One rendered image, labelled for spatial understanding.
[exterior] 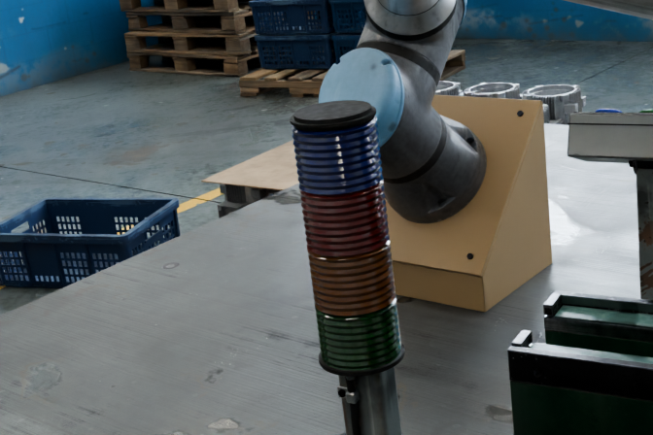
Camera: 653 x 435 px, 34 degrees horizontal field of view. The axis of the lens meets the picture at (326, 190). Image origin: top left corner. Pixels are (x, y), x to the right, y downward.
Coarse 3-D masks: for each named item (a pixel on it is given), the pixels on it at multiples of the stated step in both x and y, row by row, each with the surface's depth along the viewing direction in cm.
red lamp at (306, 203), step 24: (360, 192) 73; (384, 192) 76; (312, 216) 75; (336, 216) 74; (360, 216) 74; (384, 216) 76; (312, 240) 75; (336, 240) 74; (360, 240) 74; (384, 240) 76
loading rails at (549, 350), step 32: (544, 320) 109; (576, 320) 107; (608, 320) 106; (640, 320) 105; (512, 352) 100; (544, 352) 99; (576, 352) 100; (608, 352) 100; (640, 352) 105; (512, 384) 101; (544, 384) 100; (576, 384) 98; (608, 384) 96; (640, 384) 95; (512, 416) 102; (544, 416) 101; (576, 416) 99; (608, 416) 97; (640, 416) 96
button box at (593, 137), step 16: (576, 112) 121; (576, 128) 121; (592, 128) 120; (608, 128) 119; (624, 128) 118; (640, 128) 117; (576, 144) 121; (592, 144) 120; (608, 144) 119; (624, 144) 118; (640, 144) 117; (592, 160) 124; (608, 160) 123; (624, 160) 121
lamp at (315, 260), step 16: (320, 256) 75; (352, 256) 74; (368, 256) 75; (384, 256) 76; (320, 272) 76; (336, 272) 75; (352, 272) 75; (368, 272) 75; (384, 272) 76; (320, 288) 76; (336, 288) 75; (352, 288) 75; (368, 288) 75; (384, 288) 76; (320, 304) 77; (336, 304) 76; (352, 304) 76; (368, 304) 76; (384, 304) 76
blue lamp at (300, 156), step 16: (352, 128) 72; (368, 128) 73; (304, 144) 73; (320, 144) 72; (336, 144) 72; (352, 144) 72; (368, 144) 73; (304, 160) 73; (320, 160) 73; (336, 160) 72; (352, 160) 72; (368, 160) 73; (304, 176) 74; (320, 176) 73; (336, 176) 73; (352, 176) 73; (368, 176) 73; (320, 192) 73; (336, 192) 73; (352, 192) 73
